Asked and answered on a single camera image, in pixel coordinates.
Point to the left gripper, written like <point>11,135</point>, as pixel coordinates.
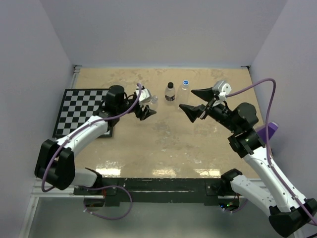
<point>146,113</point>

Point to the black white checkerboard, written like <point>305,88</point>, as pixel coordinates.
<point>88,101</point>

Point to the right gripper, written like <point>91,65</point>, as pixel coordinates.
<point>193,112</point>

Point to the small clear plastic bottle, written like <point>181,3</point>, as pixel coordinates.
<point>169,94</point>

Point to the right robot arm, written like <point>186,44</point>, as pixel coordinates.
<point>286,207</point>

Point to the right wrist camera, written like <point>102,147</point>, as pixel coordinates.
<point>221,89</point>

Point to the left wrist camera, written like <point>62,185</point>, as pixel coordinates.
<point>145,96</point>

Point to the purple object table edge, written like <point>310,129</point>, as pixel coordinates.
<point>272,128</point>

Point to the aluminium rail left edge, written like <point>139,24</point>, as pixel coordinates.
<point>63,119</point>

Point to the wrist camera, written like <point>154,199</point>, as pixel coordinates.
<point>145,96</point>
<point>221,89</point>

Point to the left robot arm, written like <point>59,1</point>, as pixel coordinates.
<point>56,160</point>

